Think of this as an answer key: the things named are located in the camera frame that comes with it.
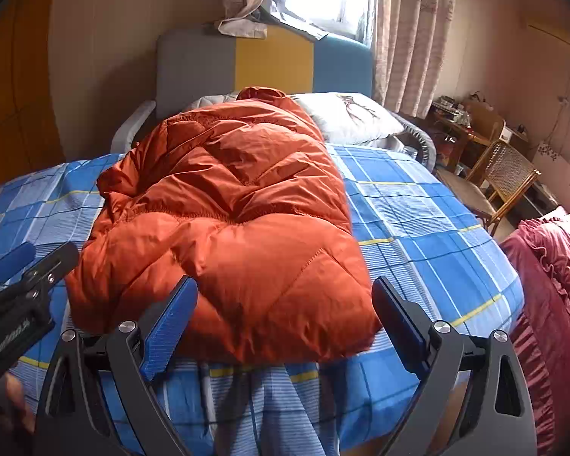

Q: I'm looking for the person's left hand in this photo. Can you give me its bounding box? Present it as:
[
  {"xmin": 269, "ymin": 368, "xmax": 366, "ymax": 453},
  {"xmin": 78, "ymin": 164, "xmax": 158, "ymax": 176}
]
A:
[{"xmin": 0, "ymin": 369, "xmax": 37, "ymax": 439}]

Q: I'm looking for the beige quilted blanket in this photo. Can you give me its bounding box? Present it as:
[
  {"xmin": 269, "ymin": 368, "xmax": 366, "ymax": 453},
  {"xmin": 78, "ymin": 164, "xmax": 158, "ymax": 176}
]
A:
[{"xmin": 185, "ymin": 95, "xmax": 241, "ymax": 113}]

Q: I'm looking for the orange puffer jacket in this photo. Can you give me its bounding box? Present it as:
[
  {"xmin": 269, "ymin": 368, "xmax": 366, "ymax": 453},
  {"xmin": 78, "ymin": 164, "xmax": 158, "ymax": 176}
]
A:
[{"xmin": 65, "ymin": 86, "xmax": 383, "ymax": 364}]

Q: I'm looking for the solid back wooden chair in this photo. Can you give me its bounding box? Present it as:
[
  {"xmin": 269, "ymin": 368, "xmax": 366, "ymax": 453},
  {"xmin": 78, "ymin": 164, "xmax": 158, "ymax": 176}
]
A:
[{"xmin": 463, "ymin": 100, "xmax": 507, "ymax": 144}]

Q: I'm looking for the long patterned curtain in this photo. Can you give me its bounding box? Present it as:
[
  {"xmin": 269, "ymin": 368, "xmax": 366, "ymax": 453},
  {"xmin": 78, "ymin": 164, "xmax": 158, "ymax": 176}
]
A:
[{"xmin": 373, "ymin": 0, "xmax": 459, "ymax": 119}]

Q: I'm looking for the cluttered wooden desk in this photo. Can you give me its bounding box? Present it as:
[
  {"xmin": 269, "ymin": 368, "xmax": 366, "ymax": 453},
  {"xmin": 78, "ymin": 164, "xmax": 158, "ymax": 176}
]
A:
[{"xmin": 427, "ymin": 103, "xmax": 486, "ymax": 173}]

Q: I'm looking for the rattan back wooden chair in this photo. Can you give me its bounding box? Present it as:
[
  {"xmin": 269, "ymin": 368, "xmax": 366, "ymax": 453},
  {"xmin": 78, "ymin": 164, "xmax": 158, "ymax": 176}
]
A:
[{"xmin": 465, "ymin": 140, "xmax": 542, "ymax": 237}]

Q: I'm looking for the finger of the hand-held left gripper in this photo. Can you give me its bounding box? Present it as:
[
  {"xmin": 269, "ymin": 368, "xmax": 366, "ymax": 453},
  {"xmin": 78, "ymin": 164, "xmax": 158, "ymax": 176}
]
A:
[
  {"xmin": 0, "ymin": 241, "xmax": 37, "ymax": 283},
  {"xmin": 19, "ymin": 241, "xmax": 81, "ymax": 298}
]

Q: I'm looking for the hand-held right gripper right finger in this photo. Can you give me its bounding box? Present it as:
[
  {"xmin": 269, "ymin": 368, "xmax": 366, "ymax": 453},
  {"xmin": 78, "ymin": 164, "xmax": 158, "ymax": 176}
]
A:
[{"xmin": 371, "ymin": 276, "xmax": 537, "ymax": 456}]

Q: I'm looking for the wooden wardrobe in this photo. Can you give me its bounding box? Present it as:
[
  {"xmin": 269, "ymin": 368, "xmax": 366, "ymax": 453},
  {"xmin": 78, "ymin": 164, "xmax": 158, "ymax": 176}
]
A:
[{"xmin": 0, "ymin": 0, "xmax": 68, "ymax": 192}]

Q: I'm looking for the grey padded bed rail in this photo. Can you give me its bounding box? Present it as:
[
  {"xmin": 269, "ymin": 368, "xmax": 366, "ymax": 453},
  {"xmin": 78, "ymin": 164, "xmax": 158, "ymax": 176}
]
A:
[{"xmin": 389, "ymin": 111, "xmax": 438, "ymax": 172}]

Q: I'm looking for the white bed side rail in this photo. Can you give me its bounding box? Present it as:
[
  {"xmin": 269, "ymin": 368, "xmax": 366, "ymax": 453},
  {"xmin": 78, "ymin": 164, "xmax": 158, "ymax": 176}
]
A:
[{"xmin": 111, "ymin": 101, "xmax": 157, "ymax": 146}]

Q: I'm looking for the white printed pillow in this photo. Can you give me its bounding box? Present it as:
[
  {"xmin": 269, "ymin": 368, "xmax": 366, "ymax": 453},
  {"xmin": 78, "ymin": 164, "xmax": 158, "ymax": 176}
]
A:
[{"xmin": 290, "ymin": 92, "xmax": 404, "ymax": 146}]

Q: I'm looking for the dark low cabinet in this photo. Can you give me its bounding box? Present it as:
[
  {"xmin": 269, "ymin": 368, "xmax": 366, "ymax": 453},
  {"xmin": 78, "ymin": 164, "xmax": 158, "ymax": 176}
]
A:
[{"xmin": 518, "ymin": 184, "xmax": 570, "ymax": 220}]

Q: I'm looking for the bed with blue plaid sheet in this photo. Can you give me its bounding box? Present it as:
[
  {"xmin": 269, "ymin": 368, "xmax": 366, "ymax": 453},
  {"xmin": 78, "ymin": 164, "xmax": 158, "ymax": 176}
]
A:
[{"xmin": 0, "ymin": 145, "xmax": 526, "ymax": 456}]

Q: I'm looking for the pink ruffled bedding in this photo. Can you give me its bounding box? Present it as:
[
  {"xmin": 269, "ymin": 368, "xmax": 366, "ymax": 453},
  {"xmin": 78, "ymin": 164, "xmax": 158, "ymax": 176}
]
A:
[{"xmin": 499, "ymin": 206, "xmax": 570, "ymax": 456}]

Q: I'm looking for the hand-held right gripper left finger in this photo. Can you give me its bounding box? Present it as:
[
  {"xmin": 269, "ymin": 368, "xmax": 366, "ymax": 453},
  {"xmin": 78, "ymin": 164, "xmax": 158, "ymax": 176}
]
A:
[{"xmin": 33, "ymin": 275, "xmax": 199, "ymax": 456}]

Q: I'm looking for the grey yellow blue headboard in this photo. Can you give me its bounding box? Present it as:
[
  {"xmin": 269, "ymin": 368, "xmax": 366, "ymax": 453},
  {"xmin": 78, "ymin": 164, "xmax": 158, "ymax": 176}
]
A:
[{"xmin": 157, "ymin": 26, "xmax": 374, "ymax": 120}]

